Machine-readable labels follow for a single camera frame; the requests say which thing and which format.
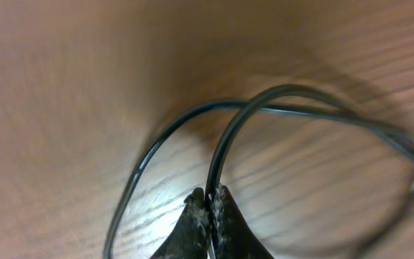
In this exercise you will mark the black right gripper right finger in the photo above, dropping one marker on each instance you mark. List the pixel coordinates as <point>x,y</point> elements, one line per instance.
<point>232,237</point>

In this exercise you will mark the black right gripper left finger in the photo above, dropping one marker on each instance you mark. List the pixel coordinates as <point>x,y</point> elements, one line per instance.
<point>190,236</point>

